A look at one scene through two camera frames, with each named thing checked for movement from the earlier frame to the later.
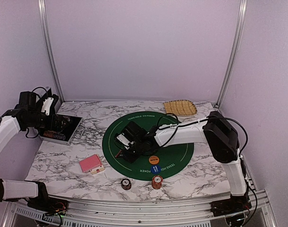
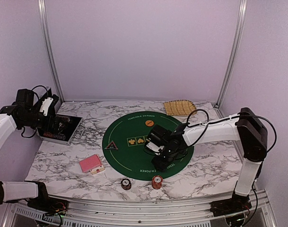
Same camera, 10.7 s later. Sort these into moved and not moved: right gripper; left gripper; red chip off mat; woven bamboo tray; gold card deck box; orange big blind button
Moved: orange big blind button; right gripper
Not moved: gold card deck box; left gripper; woven bamboo tray; red chip off mat
